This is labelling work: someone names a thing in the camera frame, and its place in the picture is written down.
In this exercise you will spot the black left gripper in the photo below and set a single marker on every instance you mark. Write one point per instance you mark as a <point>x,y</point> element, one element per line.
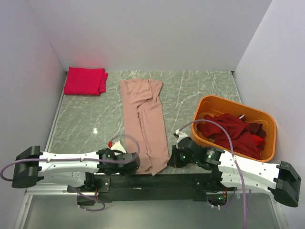
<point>128,171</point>

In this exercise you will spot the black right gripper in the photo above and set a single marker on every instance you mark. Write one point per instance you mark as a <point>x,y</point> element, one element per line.
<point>174,161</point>

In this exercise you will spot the pink t shirt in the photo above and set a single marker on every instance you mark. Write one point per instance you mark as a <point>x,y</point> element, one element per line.
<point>144,121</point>

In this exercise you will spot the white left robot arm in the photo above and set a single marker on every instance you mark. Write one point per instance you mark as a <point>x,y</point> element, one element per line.
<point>76,170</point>

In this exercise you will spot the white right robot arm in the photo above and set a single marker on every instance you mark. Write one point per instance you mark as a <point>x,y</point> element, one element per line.
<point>280,181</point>

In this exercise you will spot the black base beam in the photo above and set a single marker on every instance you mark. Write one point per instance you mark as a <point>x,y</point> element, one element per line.
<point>159,187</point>

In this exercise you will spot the orange plastic bin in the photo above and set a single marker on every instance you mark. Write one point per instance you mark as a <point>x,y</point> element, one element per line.
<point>216,106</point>

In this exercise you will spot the dark red t shirt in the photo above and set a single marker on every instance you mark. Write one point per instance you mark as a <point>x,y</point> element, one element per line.
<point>239,131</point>

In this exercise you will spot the bright red t shirt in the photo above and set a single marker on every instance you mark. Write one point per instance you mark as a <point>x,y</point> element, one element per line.
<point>259,142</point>

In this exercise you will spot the folded magenta t shirt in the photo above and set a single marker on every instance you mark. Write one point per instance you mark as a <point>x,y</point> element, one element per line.
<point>84,81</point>

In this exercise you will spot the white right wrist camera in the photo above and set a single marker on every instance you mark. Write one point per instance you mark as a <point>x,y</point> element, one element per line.
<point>180,135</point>

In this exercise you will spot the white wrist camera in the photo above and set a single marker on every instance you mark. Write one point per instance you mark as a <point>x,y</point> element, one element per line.
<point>180,135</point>
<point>117,147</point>

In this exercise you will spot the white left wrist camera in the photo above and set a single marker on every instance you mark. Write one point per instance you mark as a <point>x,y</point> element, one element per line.
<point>117,147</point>

